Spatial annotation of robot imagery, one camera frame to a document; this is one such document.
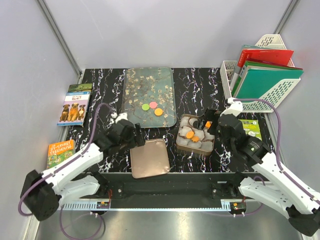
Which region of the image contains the orange flower-shaped cookie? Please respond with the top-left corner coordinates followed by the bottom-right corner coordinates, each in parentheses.
top-left (205, 121), bottom-right (212, 129)

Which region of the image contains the black sandwich cookie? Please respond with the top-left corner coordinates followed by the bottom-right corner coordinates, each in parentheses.
top-left (192, 119), bottom-right (201, 129)

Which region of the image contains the orange fish-shaped cookie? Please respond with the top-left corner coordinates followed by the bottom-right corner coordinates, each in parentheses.
top-left (191, 135), bottom-right (200, 143)

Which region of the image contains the orange round striped cookie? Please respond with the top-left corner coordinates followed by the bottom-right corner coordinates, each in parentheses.
top-left (185, 131), bottom-right (195, 139)

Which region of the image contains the rose gold tin box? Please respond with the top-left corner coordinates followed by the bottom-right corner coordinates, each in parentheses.
top-left (175, 114), bottom-right (215, 156)

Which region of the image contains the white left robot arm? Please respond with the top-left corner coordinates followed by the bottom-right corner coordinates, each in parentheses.
top-left (18, 113), bottom-right (146, 221)

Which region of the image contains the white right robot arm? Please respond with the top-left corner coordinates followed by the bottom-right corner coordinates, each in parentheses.
top-left (195, 97), bottom-right (320, 237)

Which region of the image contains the green comic booklet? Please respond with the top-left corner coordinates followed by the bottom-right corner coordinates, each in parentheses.
top-left (240, 119), bottom-right (263, 141)

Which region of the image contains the rose gold tin lid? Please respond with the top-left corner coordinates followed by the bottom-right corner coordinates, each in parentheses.
top-left (130, 139), bottom-right (170, 179)

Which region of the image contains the green round cookie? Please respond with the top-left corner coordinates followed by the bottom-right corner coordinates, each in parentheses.
top-left (141, 103), bottom-right (150, 111)

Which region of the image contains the pink round cookie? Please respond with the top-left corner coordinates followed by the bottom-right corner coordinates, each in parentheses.
top-left (149, 101), bottom-right (158, 109)

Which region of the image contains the white file organizer rack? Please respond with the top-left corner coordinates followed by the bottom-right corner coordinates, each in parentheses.
top-left (220, 34), bottom-right (304, 108)

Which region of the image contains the floral blue serving tray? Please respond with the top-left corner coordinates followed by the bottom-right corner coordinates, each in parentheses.
top-left (121, 67), bottom-right (177, 129)

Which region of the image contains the dog picture book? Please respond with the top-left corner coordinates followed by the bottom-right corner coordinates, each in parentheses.
top-left (57, 83), bottom-right (93, 127)

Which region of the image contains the orange treehouse book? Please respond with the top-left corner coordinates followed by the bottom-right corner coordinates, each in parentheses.
top-left (46, 139), bottom-right (76, 169)

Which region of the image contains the red folder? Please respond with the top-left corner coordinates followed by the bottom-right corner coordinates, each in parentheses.
top-left (237, 48), bottom-right (294, 68)

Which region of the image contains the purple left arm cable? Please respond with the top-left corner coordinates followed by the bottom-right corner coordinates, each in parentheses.
top-left (17, 102), bottom-right (117, 240)

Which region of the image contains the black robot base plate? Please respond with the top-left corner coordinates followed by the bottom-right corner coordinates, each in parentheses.
top-left (79, 171), bottom-right (258, 210)

